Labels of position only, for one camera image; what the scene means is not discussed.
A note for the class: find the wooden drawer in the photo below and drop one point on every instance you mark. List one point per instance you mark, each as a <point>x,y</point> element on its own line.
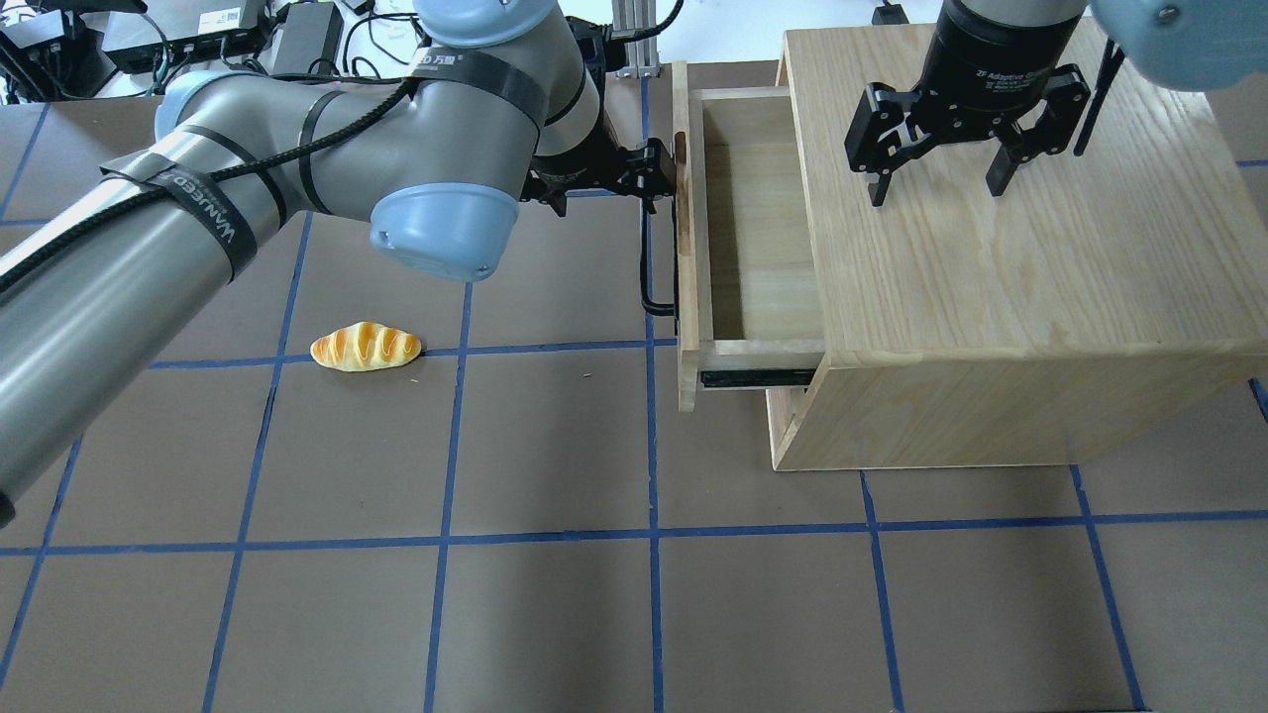
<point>748,307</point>

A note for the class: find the wooden drawer cabinet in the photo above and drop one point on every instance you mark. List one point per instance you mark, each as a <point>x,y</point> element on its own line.
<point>1097,297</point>

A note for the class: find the toy bread loaf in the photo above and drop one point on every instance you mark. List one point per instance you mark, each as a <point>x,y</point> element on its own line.
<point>366,346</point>

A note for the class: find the black power brick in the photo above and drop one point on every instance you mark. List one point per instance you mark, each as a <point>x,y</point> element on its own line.
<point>306,38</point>

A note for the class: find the brown paper mat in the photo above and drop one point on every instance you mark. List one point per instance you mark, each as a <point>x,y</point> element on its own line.
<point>521,519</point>

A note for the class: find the black network switch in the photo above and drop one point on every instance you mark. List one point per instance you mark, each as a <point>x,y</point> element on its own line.
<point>171,32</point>

